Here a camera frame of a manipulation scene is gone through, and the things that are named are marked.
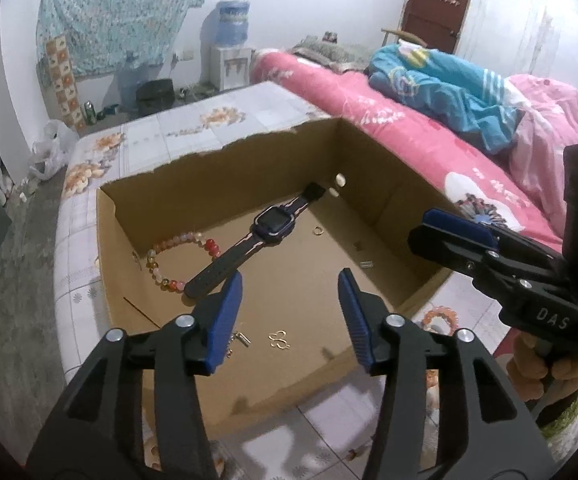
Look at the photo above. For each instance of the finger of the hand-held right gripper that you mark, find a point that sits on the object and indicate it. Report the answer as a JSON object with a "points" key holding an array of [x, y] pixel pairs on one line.
{"points": [[449, 250], [456, 222]]}

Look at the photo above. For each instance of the light pink quilt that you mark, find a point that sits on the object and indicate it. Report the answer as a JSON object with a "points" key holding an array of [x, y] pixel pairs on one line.
{"points": [[554, 125]]}

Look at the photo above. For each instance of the floral tablecloth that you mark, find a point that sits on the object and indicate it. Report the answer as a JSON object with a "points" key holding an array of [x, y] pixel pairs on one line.
{"points": [[249, 110]]}

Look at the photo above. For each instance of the brown wooden door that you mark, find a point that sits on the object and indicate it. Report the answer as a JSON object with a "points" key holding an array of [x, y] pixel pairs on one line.
{"points": [[436, 5]]}

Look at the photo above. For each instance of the black smartwatch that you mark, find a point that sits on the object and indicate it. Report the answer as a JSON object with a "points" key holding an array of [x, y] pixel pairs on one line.
{"points": [[271, 220]]}

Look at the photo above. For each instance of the person's right hand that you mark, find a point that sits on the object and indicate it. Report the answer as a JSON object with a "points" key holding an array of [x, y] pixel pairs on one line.
{"points": [[531, 365]]}

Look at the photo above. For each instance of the silver rectangular charm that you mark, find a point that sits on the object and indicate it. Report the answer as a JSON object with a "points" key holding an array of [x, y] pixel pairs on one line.
{"points": [[367, 263]]}

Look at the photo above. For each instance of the green can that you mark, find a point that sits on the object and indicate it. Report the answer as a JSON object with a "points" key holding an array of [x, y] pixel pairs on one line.
{"points": [[89, 112]]}

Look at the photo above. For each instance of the wooden chair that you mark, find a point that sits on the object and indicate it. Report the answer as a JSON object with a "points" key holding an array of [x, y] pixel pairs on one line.
{"points": [[401, 36]]}

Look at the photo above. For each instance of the green fuzzy cloth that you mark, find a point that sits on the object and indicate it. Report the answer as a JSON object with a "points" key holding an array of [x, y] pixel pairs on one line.
{"points": [[569, 427]]}

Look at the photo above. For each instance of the blue cartoon blanket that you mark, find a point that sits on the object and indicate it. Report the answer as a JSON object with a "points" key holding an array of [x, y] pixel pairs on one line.
{"points": [[444, 90]]}

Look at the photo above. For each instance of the teal floral hanging cloth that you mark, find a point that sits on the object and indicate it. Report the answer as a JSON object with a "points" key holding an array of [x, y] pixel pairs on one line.
{"points": [[119, 15]]}

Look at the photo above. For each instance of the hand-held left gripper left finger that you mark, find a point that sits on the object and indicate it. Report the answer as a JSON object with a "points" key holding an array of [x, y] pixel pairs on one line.
{"points": [[224, 325]]}

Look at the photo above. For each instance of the grey patterned pillow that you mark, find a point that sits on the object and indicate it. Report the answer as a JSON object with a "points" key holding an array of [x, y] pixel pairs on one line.
{"points": [[329, 52]]}

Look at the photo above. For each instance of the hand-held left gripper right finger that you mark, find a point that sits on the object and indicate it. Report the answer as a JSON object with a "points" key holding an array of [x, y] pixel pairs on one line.
{"points": [[356, 325]]}

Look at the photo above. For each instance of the hot pink floral blanket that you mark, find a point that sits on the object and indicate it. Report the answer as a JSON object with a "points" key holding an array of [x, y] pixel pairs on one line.
{"points": [[369, 105]]}

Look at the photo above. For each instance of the white plastic bag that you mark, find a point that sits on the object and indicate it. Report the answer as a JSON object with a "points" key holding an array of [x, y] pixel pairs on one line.
{"points": [[51, 152]]}

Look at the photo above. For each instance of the white water dispenser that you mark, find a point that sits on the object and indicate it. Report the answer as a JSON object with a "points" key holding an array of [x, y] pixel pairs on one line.
{"points": [[229, 67]]}

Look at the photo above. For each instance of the butterfly pendant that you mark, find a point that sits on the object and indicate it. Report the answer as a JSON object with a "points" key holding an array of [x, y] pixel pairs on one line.
{"points": [[279, 338]]}

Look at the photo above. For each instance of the brown cardboard box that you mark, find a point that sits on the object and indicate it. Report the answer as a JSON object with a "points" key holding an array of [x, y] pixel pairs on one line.
{"points": [[289, 280]]}

